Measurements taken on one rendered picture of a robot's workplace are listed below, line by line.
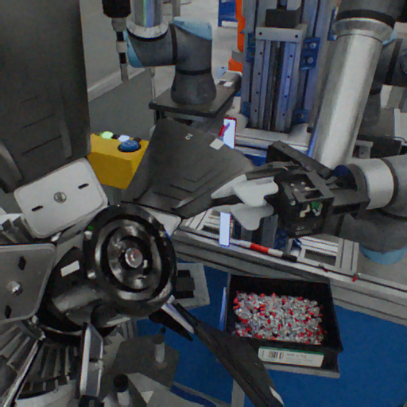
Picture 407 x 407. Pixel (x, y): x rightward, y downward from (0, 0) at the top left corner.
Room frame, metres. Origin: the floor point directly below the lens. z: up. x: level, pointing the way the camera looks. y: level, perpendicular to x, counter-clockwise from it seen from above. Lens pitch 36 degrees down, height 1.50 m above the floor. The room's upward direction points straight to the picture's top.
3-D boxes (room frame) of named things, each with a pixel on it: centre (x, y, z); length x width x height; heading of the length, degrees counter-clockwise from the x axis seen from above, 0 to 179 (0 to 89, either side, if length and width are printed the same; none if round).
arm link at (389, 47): (1.08, -0.45, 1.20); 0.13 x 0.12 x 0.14; 65
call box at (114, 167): (0.85, 0.21, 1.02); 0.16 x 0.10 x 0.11; 67
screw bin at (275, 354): (0.52, -0.16, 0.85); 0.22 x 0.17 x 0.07; 83
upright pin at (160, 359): (0.36, 0.06, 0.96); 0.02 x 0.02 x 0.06
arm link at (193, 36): (1.26, 0.03, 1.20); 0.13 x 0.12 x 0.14; 104
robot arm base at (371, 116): (1.09, -0.44, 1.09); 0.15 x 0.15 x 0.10
